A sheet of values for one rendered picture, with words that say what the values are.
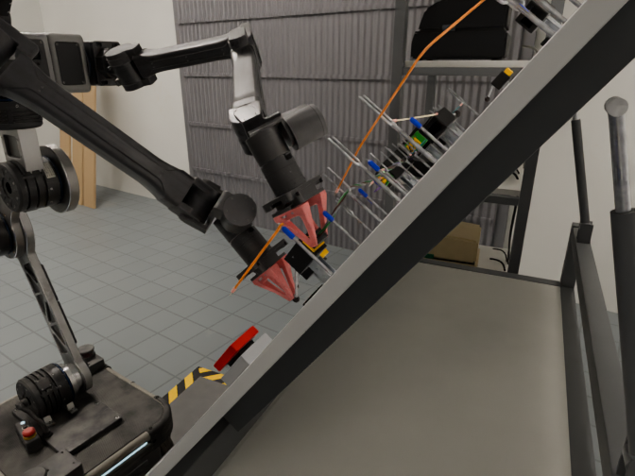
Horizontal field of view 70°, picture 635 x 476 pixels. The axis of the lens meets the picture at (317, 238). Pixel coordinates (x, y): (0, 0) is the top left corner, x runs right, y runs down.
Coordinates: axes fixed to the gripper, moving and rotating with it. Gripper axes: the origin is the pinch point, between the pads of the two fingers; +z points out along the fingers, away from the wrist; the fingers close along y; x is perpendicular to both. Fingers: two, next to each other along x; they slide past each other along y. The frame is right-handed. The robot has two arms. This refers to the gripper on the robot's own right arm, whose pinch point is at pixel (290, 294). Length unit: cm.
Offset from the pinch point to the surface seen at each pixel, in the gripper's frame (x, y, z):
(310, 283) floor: 168, 166, 21
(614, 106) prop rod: -59, -9, 2
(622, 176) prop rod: -56, -9, 7
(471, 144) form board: -53, -24, -4
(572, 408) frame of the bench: -18, 23, 54
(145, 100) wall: 297, 272, -227
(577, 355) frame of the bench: -16, 43, 56
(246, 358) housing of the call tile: -17.7, -27.0, 0.1
